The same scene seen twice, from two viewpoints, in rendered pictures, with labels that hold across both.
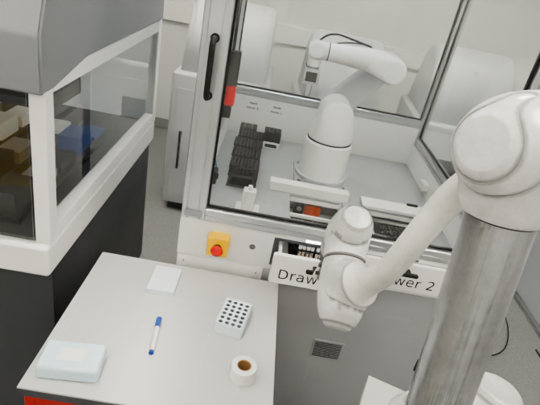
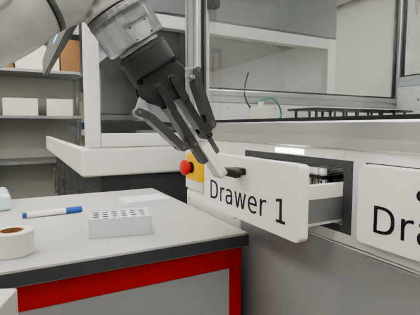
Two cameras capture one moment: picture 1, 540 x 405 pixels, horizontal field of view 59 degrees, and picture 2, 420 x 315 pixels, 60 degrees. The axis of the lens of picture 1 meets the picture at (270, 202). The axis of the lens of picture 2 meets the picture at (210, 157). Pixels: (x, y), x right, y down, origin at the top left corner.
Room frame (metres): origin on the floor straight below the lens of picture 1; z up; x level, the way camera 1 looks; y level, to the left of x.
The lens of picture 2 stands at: (0.97, -0.73, 0.98)
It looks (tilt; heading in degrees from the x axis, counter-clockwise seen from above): 5 degrees down; 65
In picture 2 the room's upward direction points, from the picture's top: straight up
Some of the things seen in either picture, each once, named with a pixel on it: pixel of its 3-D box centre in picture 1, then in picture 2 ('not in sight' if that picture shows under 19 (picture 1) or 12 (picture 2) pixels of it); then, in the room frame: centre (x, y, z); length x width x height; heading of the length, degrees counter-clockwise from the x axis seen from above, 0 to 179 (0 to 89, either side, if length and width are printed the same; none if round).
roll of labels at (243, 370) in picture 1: (243, 370); (12, 241); (0.92, -0.02, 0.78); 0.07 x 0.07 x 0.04
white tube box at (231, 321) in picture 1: (233, 317); (119, 221); (1.12, 0.04, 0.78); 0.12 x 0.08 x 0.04; 173
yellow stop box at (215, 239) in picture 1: (218, 244); (198, 166); (1.34, 0.14, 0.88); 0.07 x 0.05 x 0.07; 93
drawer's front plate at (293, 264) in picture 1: (314, 274); (246, 189); (1.29, -0.19, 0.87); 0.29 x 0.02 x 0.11; 93
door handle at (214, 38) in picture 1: (210, 69); not in sight; (1.34, 0.24, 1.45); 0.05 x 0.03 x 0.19; 3
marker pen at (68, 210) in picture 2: (155, 334); (53, 212); (0.99, 0.24, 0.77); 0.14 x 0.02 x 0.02; 8
